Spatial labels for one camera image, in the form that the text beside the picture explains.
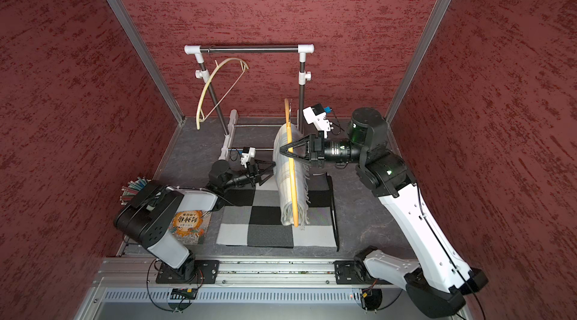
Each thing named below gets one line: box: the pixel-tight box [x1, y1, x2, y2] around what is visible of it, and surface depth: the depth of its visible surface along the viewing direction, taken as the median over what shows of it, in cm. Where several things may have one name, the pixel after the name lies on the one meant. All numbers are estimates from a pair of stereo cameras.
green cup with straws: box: [119, 176, 152, 206], surface depth 80 cm
